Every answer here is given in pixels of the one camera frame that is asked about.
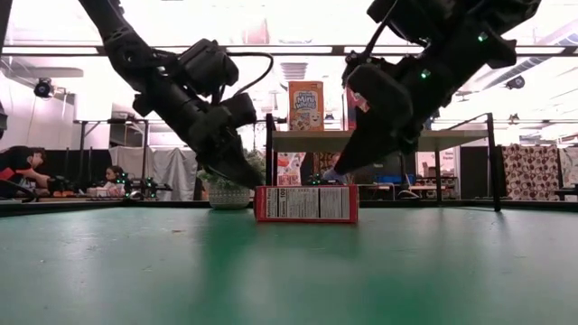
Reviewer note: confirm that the gray draped cloth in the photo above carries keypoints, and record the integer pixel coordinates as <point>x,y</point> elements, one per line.
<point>167,171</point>

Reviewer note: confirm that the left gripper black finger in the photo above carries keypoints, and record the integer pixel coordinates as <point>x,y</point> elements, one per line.
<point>235,164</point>

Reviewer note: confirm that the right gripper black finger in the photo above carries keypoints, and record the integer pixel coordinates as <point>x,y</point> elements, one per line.
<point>384,113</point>
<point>408,144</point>

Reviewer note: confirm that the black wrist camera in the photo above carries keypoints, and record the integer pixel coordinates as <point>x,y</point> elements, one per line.
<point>388,11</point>
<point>207,67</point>

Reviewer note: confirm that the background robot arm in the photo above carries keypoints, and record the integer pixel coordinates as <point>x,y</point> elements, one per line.
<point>316,180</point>
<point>135,186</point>

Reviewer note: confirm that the orange mandala tapestry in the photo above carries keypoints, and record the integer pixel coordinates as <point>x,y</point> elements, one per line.
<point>325,162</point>

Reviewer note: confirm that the green table mat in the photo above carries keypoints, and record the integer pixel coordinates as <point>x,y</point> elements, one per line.
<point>271,271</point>

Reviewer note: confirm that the brown patterned hanging cloth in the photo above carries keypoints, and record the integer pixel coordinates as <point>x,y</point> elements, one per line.
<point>530,171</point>

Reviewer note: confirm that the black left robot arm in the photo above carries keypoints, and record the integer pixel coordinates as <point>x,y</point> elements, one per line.
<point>117,40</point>

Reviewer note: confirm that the white printed poster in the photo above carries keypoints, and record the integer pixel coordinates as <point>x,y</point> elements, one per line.
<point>289,169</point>

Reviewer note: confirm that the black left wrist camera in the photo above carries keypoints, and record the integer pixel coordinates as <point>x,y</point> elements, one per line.
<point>207,67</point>

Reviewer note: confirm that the background computer monitor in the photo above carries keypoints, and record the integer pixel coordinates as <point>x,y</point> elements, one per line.
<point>388,179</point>

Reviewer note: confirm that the black partition panel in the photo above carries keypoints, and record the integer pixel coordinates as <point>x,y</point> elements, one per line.
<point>474,171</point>
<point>86,171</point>

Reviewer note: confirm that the wooden shelf with black legs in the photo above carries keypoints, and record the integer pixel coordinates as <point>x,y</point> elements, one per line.
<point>451,140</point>

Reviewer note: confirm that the person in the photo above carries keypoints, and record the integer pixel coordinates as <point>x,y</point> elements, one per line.
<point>22,167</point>
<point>113,177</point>

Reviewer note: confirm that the black ceiling spotlight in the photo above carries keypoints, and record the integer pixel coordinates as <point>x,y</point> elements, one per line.
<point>515,82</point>
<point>43,88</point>

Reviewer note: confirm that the small green potted plant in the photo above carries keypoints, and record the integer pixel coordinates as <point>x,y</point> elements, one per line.
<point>226,198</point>

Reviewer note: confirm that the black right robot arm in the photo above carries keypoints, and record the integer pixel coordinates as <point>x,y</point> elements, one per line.
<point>496,27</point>

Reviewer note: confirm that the black background workstation frame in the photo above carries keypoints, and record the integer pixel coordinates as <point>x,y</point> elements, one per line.
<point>113,122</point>

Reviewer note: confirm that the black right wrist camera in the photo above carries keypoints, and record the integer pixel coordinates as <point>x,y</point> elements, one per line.
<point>388,11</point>

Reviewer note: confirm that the orange Mini-Wheats cereal box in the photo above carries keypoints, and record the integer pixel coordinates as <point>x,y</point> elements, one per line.
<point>306,106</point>

